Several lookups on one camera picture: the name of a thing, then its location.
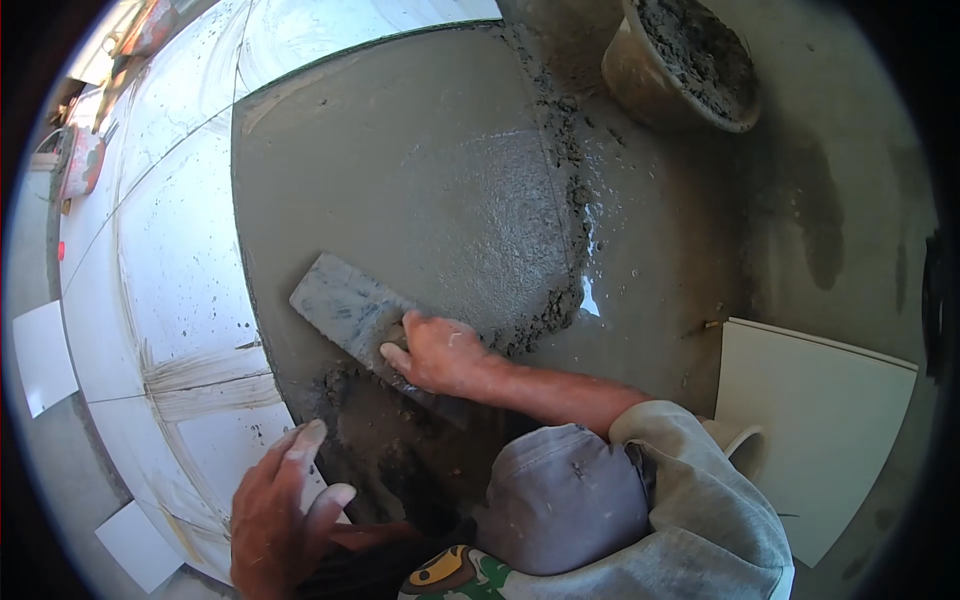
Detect white round container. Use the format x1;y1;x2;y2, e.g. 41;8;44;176
699;417;768;486

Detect grey mortar heap in bucket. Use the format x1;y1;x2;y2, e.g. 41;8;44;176
633;0;759;126

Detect person's left thumb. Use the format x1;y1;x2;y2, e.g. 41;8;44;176
300;483;358;543

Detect person's right thumb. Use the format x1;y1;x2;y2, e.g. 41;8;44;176
378;342;423;378

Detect laid white floor tiles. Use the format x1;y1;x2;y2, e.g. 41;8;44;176
58;0;502;586

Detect mortar-smeared mixing bucket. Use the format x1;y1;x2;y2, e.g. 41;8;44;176
600;0;764;135

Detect mortar-smeared red bucket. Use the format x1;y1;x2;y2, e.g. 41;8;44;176
58;125;108;202

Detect person's left index finger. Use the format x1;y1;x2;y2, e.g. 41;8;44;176
281;418;330;498

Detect person's body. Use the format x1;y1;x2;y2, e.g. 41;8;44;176
397;399;796;600

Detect wet grey mortar bed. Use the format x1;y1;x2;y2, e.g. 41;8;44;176
230;21;603;530

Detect person's left fingers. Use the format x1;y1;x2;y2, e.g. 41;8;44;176
238;429;297;505

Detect large loose white tile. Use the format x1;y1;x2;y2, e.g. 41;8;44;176
712;316;921;570

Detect person's right fingers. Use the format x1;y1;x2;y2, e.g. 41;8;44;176
401;309;455;346

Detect person's left hand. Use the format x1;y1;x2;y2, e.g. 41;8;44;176
229;418;358;600

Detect person's right hand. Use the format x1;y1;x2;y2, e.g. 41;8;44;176
378;309;494;396

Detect cut white tile piece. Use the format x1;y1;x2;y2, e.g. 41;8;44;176
94;499;186;595
12;299;81;420

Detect steel plastering trowel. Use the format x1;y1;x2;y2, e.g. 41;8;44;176
288;252;475;430

